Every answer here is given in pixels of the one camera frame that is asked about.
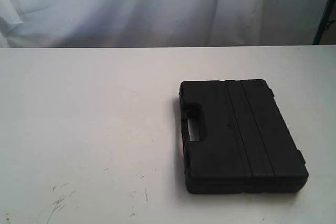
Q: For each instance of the white backdrop curtain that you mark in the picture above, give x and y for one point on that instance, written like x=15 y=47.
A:
x=158 y=23

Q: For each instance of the black plastic tool case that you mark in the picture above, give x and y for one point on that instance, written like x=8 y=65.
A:
x=235 y=140

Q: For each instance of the black metal stand pole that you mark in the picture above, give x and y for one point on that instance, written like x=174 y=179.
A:
x=325 y=22

